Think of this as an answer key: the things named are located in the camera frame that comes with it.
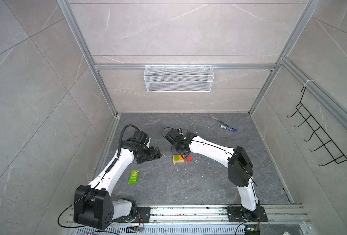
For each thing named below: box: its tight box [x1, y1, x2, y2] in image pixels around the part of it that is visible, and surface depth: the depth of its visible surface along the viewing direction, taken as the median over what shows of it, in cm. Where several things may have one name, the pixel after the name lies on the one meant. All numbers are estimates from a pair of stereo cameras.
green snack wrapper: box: [127, 169, 141, 185], surface depth 87 cm
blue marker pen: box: [220, 124, 239, 132], surface depth 113 cm
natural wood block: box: [172, 154, 185, 164], surface depth 94 cm
